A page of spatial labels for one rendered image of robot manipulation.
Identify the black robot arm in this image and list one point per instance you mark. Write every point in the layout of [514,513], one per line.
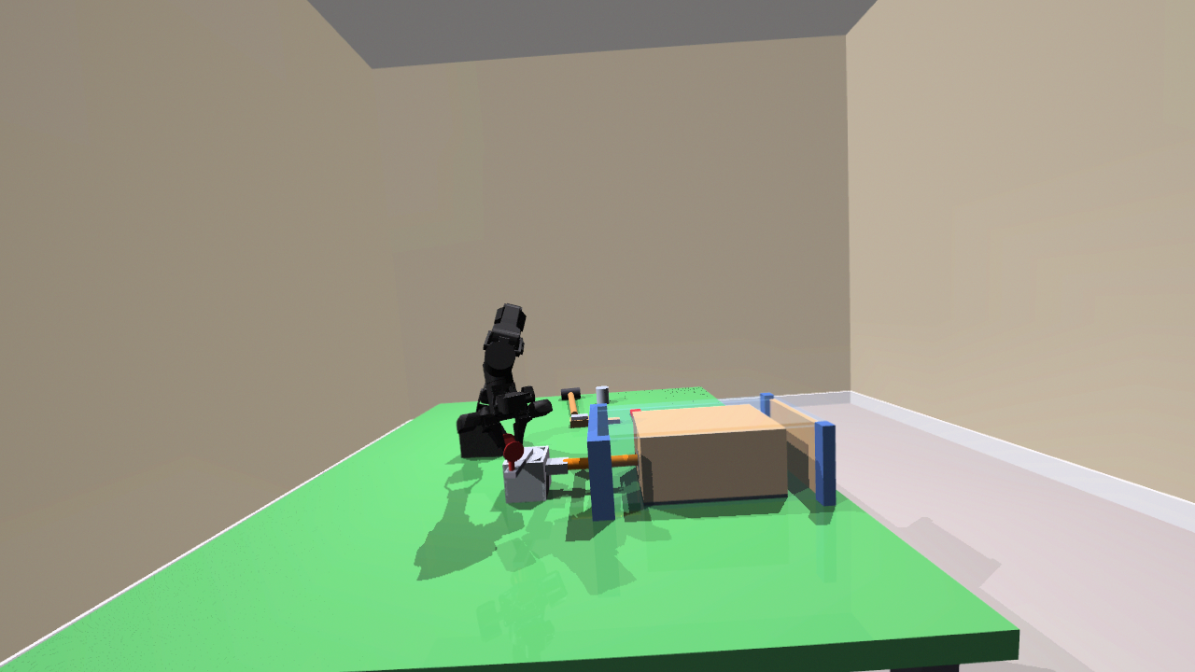
[501,346]

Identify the blue rectangular frame bar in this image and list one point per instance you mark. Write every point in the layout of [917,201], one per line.
[592,450]

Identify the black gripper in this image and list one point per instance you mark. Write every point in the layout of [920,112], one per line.
[469,421]

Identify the mallet with orange handle and dark grey head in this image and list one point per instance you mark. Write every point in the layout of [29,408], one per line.
[571,394]

